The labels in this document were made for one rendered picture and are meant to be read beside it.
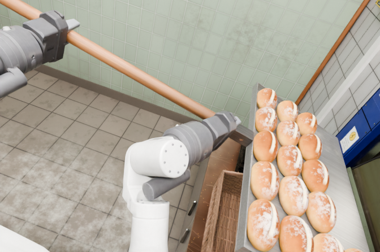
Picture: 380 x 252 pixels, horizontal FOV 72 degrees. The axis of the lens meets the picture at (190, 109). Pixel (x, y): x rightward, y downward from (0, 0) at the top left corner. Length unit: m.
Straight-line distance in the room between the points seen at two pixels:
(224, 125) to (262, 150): 0.13
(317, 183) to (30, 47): 0.70
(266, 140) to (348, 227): 0.30
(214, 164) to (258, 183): 0.83
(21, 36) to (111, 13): 1.54
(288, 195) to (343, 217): 0.21
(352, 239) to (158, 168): 0.52
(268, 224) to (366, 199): 0.68
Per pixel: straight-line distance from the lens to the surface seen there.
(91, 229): 1.79
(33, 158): 2.10
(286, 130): 0.78
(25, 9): 0.72
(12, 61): 0.56
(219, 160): 1.43
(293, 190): 0.64
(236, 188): 1.28
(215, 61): 1.96
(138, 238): 0.49
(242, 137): 0.66
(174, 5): 1.88
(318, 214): 0.68
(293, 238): 0.58
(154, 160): 0.45
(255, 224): 0.54
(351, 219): 0.83
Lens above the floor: 1.65
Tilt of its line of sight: 40 degrees down
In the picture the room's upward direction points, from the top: 18 degrees clockwise
